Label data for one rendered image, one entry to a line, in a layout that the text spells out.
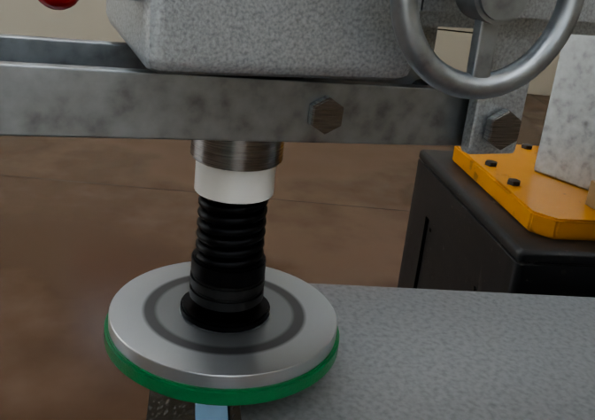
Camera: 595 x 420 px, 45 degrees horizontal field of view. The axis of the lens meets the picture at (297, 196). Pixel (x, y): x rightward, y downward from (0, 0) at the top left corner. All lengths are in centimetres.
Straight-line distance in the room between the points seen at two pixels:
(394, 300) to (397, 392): 18
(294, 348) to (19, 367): 162
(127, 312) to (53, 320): 174
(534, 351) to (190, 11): 53
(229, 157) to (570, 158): 110
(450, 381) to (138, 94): 41
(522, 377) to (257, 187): 34
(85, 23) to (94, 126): 628
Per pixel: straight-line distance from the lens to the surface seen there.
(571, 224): 140
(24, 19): 696
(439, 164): 172
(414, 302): 88
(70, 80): 53
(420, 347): 79
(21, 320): 243
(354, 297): 86
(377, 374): 73
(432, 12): 57
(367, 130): 60
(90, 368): 219
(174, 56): 48
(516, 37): 62
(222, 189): 61
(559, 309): 94
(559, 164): 161
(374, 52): 53
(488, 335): 84
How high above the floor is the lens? 122
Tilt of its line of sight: 20 degrees down
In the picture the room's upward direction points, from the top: 6 degrees clockwise
